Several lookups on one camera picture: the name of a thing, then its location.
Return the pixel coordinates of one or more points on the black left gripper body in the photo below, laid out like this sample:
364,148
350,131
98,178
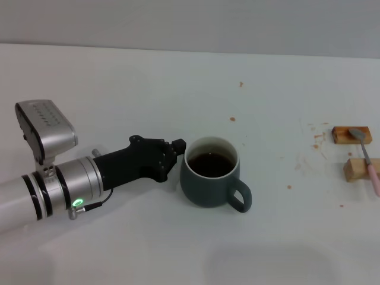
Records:
127,163

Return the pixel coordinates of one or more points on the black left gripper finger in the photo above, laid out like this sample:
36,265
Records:
169,147
179,146

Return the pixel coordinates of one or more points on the grey ceramic cup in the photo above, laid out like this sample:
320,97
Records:
205,191

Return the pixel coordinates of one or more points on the dark coffee liquid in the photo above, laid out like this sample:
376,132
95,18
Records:
212,164

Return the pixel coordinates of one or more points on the orange stained wooden block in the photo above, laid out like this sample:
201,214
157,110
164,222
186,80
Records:
341,136

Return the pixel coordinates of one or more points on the pale wooden block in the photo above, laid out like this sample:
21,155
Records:
356,170

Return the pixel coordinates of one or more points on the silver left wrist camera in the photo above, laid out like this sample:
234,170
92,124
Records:
47,127

